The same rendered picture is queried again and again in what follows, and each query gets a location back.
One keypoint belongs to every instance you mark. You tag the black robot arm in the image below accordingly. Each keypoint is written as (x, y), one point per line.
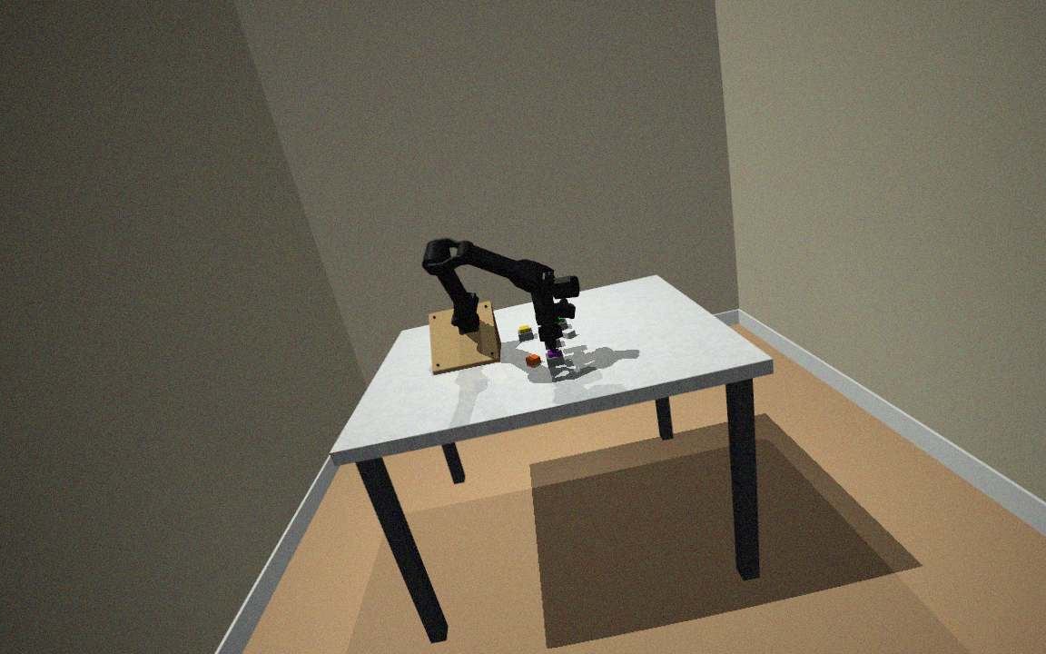
(524, 274)

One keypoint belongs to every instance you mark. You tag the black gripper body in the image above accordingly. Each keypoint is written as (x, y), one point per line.
(545, 318)

